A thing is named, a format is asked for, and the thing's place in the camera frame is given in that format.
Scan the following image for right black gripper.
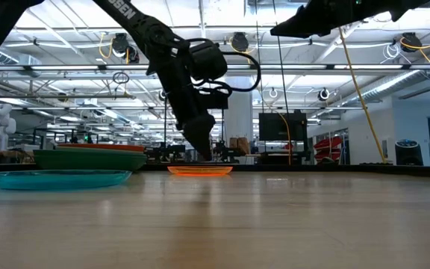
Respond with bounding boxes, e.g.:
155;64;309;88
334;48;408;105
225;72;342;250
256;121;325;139
269;0;399;39

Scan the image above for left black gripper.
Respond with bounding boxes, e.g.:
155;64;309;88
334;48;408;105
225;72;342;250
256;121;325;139
161;55;216;162

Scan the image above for transparent orange plastic plate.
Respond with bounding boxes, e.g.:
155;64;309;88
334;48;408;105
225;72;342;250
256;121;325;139
166;165;234;177

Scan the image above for transparent blue plastic plate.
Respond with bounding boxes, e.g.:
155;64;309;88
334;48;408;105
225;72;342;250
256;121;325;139
0;170;133;191

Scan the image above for cardboard box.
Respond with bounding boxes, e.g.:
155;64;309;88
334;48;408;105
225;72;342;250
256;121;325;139
228;137;252;156

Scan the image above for black monitor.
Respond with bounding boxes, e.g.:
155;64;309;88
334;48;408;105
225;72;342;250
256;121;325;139
258;111;308;142

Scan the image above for dark green plastic plate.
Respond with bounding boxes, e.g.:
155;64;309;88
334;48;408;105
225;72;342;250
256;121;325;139
33;149;148;172

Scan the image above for red storage bins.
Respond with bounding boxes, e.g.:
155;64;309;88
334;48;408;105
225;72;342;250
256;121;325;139
313;136;345;152

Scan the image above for black round fan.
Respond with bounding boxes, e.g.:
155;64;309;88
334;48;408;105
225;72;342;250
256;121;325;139
394;139;424;167

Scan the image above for white humanoid robot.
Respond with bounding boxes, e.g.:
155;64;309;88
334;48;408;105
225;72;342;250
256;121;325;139
0;103;17;152

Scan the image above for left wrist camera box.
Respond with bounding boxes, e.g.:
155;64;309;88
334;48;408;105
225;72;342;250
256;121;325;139
199;89;229;111

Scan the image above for black ceiling cable reel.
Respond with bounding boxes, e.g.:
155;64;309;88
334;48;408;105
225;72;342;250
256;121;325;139
110;32;131;57
231;31;250;52
400;32;423;53

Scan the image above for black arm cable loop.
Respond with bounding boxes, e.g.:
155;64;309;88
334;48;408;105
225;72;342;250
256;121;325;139
184;37;263;94

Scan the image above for long yellow cable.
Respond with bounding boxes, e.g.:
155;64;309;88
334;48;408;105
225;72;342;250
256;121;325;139
337;28;387;164

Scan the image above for black table edge frame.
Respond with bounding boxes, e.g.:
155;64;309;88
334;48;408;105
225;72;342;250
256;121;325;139
0;163;430;179

